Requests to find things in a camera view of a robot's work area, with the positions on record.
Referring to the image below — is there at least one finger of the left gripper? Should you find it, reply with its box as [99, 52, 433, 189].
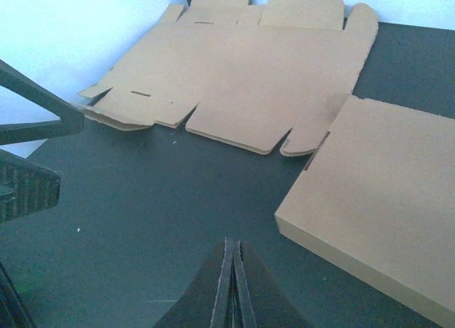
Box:
[1, 61, 85, 145]
[1, 150, 61, 223]

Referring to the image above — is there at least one flat cardboard blank stack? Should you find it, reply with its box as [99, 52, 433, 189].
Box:
[81, 0, 378, 156]

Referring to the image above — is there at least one cardboard box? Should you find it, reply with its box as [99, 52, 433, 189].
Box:
[275, 95, 454, 327]

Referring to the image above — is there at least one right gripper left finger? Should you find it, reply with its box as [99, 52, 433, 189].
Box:
[152, 236, 234, 328]

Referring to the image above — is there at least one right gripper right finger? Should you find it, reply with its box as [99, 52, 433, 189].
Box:
[232, 239, 310, 328]

